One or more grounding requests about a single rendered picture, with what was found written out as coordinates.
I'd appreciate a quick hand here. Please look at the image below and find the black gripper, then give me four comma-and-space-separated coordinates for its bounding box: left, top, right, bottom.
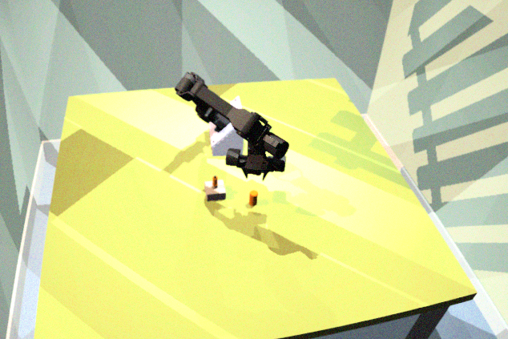
225, 144, 287, 181

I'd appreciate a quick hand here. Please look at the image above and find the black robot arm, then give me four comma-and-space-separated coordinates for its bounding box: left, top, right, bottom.
174, 72, 289, 176

